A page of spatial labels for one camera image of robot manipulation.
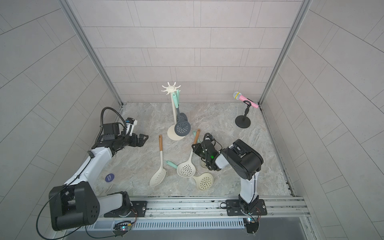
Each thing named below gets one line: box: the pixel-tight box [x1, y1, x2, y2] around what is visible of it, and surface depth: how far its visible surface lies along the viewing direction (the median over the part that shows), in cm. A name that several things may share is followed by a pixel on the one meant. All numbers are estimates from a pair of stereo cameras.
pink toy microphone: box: [233, 91, 259, 109], surface depth 94 cm
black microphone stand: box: [235, 100, 252, 129], surface depth 106 cm
